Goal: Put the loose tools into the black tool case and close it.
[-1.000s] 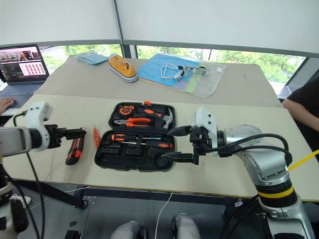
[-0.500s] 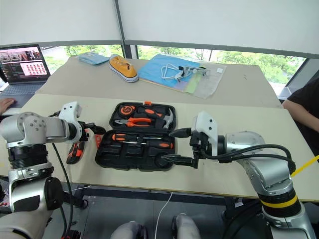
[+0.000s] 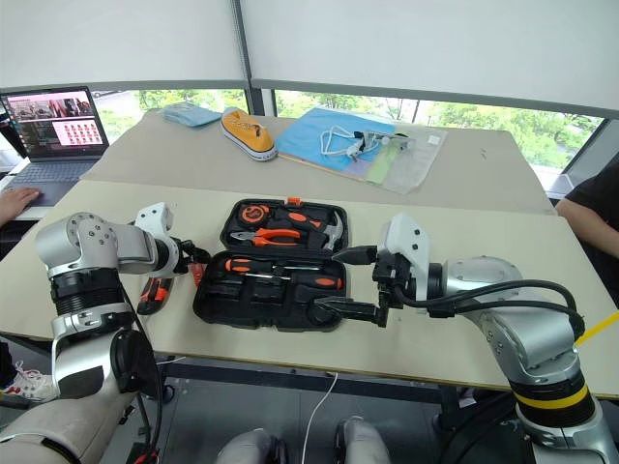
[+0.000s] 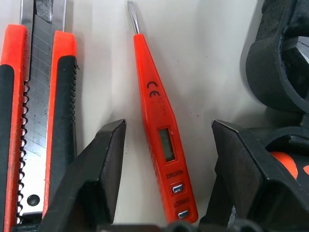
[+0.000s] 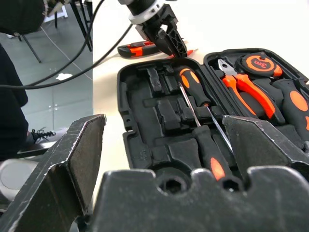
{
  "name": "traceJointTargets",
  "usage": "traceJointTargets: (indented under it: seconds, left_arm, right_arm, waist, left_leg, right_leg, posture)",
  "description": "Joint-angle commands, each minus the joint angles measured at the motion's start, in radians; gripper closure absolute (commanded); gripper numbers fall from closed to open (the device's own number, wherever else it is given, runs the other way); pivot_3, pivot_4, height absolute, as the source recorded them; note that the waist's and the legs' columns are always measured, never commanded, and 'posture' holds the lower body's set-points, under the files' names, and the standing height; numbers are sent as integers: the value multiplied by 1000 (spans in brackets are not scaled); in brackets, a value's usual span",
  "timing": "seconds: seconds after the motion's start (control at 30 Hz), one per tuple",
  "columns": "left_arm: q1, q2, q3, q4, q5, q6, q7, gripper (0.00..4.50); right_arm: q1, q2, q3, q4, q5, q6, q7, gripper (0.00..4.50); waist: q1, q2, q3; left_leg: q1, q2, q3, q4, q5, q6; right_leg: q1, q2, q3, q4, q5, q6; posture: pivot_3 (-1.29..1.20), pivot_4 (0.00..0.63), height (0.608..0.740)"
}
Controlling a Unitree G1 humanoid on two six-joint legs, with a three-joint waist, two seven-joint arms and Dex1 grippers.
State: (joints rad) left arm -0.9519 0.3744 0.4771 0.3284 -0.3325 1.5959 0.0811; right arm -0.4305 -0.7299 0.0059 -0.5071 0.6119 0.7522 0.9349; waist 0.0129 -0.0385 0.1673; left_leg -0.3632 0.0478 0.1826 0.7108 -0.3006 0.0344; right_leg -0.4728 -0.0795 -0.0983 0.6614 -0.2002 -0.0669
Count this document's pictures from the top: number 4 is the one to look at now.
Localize orange voltage tester screwdriver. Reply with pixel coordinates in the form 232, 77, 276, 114
126, 0, 199, 224

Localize black tool case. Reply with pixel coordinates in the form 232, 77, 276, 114
245, 0, 309, 155

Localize orange black utility knife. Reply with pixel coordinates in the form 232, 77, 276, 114
0, 0, 81, 232

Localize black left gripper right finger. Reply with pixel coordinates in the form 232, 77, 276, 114
199, 119, 309, 232

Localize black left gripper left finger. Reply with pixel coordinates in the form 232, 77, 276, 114
40, 118, 127, 232

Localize orange black handled tool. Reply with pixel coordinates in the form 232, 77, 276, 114
270, 151, 309, 182

